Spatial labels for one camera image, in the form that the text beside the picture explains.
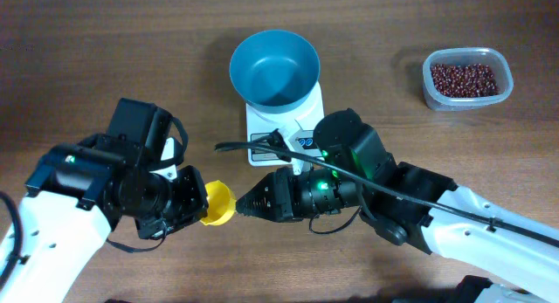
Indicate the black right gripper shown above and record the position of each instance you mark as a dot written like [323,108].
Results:
[292,203]

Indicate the yellow measuring scoop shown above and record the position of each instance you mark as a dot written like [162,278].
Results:
[222,204]

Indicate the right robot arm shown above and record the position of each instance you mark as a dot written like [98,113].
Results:
[406,204]

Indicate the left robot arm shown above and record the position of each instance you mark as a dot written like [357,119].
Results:
[78,193]

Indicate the white digital kitchen scale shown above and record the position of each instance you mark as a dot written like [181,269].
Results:
[308,115]

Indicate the blue plastic bowl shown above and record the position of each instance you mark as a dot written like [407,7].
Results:
[274,71]

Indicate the red adzuki beans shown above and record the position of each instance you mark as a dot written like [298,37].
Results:
[464,81]

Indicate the clear plastic container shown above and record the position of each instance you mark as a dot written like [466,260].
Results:
[467,56]

